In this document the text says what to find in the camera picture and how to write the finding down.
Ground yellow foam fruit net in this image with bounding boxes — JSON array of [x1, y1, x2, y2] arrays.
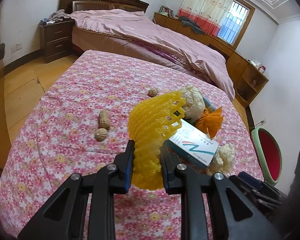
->
[[127, 90, 186, 191]]

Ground crumpled white tissue right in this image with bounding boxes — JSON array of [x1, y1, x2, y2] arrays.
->
[[206, 144, 235, 176]]

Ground crumpled white tissue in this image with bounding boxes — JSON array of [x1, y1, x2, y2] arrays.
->
[[180, 86, 205, 121], [206, 144, 235, 176]]

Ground white teal medicine box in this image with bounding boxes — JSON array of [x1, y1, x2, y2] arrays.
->
[[166, 119, 219, 170]]

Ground lower left walnut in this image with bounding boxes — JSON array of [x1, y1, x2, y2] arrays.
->
[[94, 128, 108, 141]]

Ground red green round chair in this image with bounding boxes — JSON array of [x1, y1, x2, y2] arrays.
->
[[250, 127, 282, 186]]

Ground pink floral bedsheet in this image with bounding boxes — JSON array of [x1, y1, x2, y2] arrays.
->
[[0, 50, 263, 236]]

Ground orange crumpled wrapper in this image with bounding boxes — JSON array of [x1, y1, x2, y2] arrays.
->
[[195, 107, 223, 139]]

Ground upper left walnut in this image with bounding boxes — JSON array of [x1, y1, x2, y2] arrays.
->
[[98, 110, 110, 129]]

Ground teal tube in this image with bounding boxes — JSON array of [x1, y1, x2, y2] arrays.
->
[[203, 96, 217, 113]]

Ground crumpled white tissue top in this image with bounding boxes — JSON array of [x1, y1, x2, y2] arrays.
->
[[180, 86, 205, 121]]

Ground walnut near net top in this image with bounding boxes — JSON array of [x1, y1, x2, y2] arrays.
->
[[147, 87, 159, 97]]

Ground long wooden cabinet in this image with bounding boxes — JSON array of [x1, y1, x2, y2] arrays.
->
[[153, 12, 268, 107]]

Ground dark wooden nightstand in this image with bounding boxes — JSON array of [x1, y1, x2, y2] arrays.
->
[[39, 20, 74, 63]]

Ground window with bars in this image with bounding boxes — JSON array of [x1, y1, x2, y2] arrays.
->
[[217, 0, 250, 46]]

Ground pink quilt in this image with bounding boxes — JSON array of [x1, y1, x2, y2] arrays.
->
[[70, 9, 235, 100]]

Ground grey clothes on cabinet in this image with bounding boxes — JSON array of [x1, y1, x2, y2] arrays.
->
[[178, 16, 205, 35]]

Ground clothes on nightstand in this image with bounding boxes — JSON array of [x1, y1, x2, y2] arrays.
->
[[39, 9, 71, 25]]

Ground floral red-trim curtain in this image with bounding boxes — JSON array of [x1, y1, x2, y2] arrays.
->
[[178, 0, 234, 37]]

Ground dark wooden headboard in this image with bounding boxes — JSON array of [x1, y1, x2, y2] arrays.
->
[[58, 0, 149, 14]]

